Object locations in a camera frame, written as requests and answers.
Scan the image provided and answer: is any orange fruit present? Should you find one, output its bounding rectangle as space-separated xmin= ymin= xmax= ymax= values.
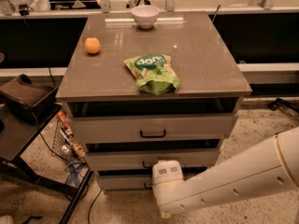
xmin=84 ymin=37 xmax=101 ymax=54

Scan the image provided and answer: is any green snack bag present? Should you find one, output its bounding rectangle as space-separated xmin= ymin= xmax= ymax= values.
xmin=124 ymin=54 xmax=180 ymax=95

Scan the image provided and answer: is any white ceramic bowl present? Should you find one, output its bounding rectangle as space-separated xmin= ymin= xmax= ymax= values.
xmin=131 ymin=5 xmax=160 ymax=29

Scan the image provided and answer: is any dark bin with brown cloth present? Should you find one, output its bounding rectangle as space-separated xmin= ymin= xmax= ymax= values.
xmin=0 ymin=74 xmax=57 ymax=120

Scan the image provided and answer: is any grey drawer cabinet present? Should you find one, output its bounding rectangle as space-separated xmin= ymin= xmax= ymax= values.
xmin=55 ymin=11 xmax=253 ymax=194

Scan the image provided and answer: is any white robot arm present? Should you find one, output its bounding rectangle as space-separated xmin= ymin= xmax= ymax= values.
xmin=152 ymin=127 xmax=299 ymax=217

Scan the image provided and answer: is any black office chair base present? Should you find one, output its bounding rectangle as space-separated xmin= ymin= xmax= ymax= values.
xmin=268 ymin=98 xmax=299 ymax=120

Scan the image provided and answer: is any black floor cable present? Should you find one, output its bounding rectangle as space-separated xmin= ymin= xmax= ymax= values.
xmin=87 ymin=189 xmax=103 ymax=224

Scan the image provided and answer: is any black side table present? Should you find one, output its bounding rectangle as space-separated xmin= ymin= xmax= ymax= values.
xmin=0 ymin=104 xmax=93 ymax=224

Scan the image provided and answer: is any wire basket with snacks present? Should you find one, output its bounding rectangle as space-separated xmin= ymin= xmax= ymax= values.
xmin=52 ymin=110 xmax=85 ymax=163

